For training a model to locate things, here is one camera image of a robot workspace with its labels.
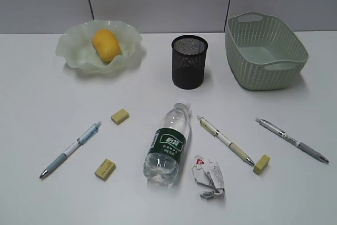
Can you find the clear water bottle green label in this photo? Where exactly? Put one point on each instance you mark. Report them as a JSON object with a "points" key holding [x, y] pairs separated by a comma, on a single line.
{"points": [[162, 163]]}

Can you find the yellow mango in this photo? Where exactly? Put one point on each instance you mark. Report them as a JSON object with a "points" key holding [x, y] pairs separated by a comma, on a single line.
{"points": [[106, 45]]}

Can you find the white waste paper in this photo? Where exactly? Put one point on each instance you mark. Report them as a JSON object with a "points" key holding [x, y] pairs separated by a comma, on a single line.
{"points": [[209, 174]]}

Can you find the black mesh pen holder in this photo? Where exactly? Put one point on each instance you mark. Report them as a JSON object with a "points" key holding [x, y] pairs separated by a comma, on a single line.
{"points": [[188, 61]]}

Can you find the plain yellow eraser upper left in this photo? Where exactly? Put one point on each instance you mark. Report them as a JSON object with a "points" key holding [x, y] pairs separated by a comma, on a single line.
{"points": [[120, 116]]}

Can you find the beige grip pen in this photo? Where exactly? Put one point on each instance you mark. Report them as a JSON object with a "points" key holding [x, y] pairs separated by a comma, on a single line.
{"points": [[231, 145]]}

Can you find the blue grip pen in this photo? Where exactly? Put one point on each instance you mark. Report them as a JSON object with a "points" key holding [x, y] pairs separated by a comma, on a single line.
{"points": [[73, 147]]}

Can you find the yellow eraser with print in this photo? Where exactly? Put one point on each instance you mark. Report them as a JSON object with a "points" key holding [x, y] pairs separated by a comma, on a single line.
{"points": [[105, 169]]}

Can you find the green wavy glass plate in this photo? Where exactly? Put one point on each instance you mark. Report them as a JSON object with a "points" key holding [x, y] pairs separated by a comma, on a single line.
{"points": [[75, 45]]}

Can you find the green plastic woven basket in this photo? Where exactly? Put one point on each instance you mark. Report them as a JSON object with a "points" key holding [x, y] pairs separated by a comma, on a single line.
{"points": [[263, 52]]}

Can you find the grey grip pen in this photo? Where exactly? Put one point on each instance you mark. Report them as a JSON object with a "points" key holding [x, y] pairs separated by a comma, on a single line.
{"points": [[300, 145]]}

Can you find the yellow eraser right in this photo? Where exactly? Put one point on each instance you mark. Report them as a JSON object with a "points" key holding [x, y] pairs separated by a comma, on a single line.
{"points": [[261, 164]]}

